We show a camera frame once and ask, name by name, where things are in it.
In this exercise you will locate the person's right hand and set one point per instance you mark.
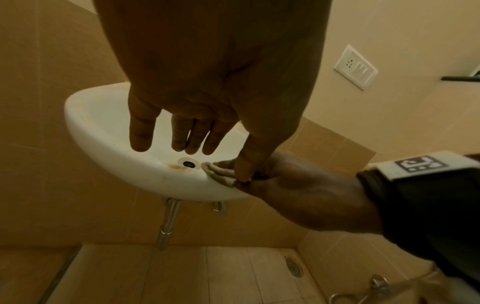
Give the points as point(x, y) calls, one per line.
point(311, 196)

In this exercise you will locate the person's left hand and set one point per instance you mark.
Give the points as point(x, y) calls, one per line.
point(217, 65)

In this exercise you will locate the grey cleaning cloth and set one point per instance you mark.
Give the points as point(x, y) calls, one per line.
point(221, 172)

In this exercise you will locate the white wash basin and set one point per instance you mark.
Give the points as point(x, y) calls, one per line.
point(108, 139)

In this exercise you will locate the chrome drain pipe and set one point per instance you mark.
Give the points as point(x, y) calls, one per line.
point(168, 225)

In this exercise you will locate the dark round floor drain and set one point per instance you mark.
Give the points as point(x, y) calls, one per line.
point(293, 267)

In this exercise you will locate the black right wrist band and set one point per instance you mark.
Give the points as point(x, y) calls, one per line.
point(431, 207)

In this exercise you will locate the white wall switch panel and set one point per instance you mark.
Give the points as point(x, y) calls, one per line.
point(354, 66)

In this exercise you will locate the dark wall rail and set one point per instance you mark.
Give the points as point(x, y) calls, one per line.
point(459, 78)

